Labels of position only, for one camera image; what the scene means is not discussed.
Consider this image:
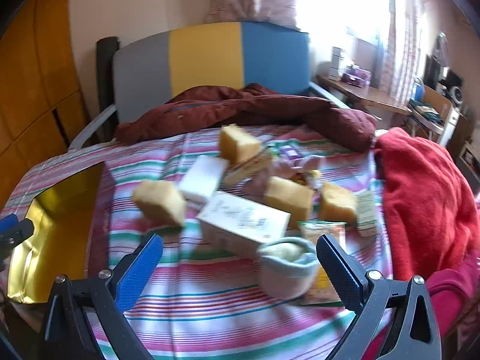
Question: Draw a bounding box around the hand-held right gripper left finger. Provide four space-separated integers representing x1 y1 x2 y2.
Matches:
43 233 163 360

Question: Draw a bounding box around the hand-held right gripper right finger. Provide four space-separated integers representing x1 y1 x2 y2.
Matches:
316 233 443 360

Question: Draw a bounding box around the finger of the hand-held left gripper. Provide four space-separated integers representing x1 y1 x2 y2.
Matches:
0 214 35 250

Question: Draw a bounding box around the yellow green snack packet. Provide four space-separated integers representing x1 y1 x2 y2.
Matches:
296 220 347 306

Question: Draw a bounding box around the cream sock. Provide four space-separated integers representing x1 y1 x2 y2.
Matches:
257 237 319 301

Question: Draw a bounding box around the gold lined maroon box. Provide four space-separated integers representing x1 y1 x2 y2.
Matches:
7 163 109 304

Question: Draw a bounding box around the yellow sponge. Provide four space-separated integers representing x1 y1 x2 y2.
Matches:
264 176 315 223
132 179 187 227
319 181 359 226
218 124 262 166

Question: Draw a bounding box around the green white small box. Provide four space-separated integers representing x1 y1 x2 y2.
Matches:
354 191 379 238

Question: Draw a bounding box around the cream carton box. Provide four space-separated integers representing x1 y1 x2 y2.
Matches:
197 190 292 261

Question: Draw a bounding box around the white sponge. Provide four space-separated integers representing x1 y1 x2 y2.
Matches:
178 155 229 207

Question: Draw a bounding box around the striped bed sheet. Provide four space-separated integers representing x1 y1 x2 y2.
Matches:
0 124 394 360

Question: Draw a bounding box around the pale pink wrapped packet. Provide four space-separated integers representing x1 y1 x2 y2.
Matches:
274 155 325 181

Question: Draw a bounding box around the red blanket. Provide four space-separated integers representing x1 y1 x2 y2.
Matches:
373 127 480 282

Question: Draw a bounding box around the pink cloth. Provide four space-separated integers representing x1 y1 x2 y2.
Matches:
427 247 480 338

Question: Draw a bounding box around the purple packet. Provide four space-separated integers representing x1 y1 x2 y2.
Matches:
279 144 302 160

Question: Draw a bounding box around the beige packet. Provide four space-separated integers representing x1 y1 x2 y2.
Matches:
224 150 274 188

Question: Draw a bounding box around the wooden wardrobe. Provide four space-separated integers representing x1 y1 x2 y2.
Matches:
0 0 91 211

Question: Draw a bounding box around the wooden desk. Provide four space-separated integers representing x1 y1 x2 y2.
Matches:
317 75 413 117

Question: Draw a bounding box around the maroon jacket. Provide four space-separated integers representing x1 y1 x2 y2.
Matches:
114 84 379 154

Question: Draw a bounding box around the purple storage box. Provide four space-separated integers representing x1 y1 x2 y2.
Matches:
343 65 372 88

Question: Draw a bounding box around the white drawer box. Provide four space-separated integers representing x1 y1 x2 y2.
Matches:
331 47 347 81

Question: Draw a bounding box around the grey yellow blue headboard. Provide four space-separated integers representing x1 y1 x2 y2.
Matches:
69 22 349 151

